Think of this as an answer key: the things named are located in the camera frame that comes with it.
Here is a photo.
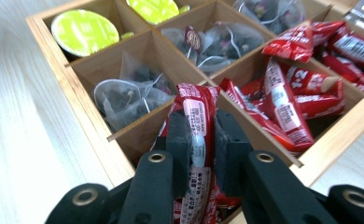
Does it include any wooden divided box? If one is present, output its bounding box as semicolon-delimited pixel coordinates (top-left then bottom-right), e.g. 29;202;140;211
25;0;364;224

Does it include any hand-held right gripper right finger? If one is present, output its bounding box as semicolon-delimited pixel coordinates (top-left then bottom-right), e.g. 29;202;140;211
214;108;253;198

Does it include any green-lidded capsule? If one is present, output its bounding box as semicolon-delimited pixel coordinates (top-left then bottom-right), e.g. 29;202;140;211
125;0;181;26
50;8;120;59

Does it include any pile of red packets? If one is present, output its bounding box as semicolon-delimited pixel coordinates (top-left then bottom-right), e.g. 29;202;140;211
261;20;364;91
219;57;347;154

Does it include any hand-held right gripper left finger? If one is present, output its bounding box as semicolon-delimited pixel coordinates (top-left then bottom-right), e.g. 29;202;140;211
161;109;193;198

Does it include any heap of mesh tea bags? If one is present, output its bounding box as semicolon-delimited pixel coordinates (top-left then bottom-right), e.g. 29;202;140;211
161;21;267;77
92;51;175;133
231;0;307;35

